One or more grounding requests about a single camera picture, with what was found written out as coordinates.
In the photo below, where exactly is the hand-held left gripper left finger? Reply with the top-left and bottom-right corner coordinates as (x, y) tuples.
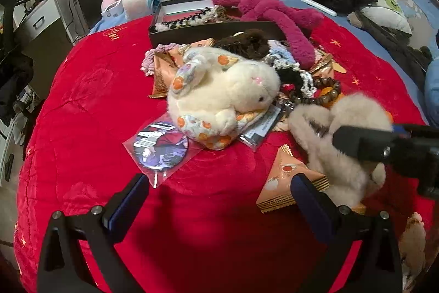
(37, 174), (151, 293)

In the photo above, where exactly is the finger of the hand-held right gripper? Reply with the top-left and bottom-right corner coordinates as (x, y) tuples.
(332, 125), (393, 165)
(392, 123), (439, 140)

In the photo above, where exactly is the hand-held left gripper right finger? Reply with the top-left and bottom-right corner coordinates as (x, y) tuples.
(290, 173), (403, 293)

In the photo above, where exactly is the beige fluffy plush toy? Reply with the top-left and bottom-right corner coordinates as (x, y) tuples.
(287, 92), (393, 206)

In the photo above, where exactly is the magenta plush toy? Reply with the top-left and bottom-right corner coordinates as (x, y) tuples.
(211, 0), (325, 69)

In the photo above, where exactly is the shallow black box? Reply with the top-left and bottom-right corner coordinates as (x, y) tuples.
(148, 0), (287, 44)

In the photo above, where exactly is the cream and black scrunchie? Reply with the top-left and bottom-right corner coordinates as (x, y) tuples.
(153, 6), (220, 31)

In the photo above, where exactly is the orange triangular snack packet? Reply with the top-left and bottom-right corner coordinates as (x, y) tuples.
(147, 48), (187, 99)
(187, 38), (216, 50)
(309, 51), (340, 76)
(257, 144), (330, 214)

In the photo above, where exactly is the blue fleece blanket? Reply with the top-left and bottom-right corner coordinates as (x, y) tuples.
(423, 54), (439, 129)

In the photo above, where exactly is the small tangerine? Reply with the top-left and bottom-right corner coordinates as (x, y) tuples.
(319, 94), (340, 108)

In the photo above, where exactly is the round badge in sleeve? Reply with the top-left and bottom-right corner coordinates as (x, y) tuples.
(123, 121), (190, 189)

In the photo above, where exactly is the dark cloth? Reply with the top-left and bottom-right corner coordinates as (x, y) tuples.
(346, 12), (433, 91)

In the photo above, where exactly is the black and white scrunchie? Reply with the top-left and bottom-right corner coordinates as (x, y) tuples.
(274, 61), (318, 98)

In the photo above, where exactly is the card in clear sleeve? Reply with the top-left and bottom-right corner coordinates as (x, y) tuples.
(238, 104), (285, 151)

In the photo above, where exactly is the cartoon printed pillow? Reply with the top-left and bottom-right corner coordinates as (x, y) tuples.
(357, 0), (414, 38)

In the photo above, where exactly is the blue bed sheet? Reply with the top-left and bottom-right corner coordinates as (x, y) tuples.
(89, 0), (439, 129)

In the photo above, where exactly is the light blue scrunchie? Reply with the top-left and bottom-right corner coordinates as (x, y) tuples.
(268, 41), (300, 69)

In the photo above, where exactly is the red printed blanket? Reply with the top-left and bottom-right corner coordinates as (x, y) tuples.
(14, 16), (434, 293)

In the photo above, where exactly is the white stick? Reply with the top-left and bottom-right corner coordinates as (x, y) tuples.
(301, 0), (337, 17)

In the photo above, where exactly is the white plush toy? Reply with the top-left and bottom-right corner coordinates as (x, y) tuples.
(166, 46), (282, 151)

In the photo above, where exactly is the pink scrunchie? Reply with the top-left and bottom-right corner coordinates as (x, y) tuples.
(141, 43), (172, 77)

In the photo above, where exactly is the dark brown fluffy hair claw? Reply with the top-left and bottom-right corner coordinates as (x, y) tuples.
(214, 29), (271, 60)

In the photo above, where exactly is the black garment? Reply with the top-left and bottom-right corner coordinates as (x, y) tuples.
(0, 49), (35, 122)

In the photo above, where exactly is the small white device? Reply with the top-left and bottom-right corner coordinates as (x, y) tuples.
(102, 1), (123, 19)

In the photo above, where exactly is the white desk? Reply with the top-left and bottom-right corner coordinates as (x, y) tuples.
(15, 0), (86, 50)

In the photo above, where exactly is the black computer tower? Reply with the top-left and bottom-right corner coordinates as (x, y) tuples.
(74, 0), (103, 29)

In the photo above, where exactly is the black office chair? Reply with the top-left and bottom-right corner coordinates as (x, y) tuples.
(0, 0), (38, 129)

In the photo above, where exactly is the brown wooden bead bracelet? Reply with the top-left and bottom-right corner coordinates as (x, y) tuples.
(288, 77), (342, 106)

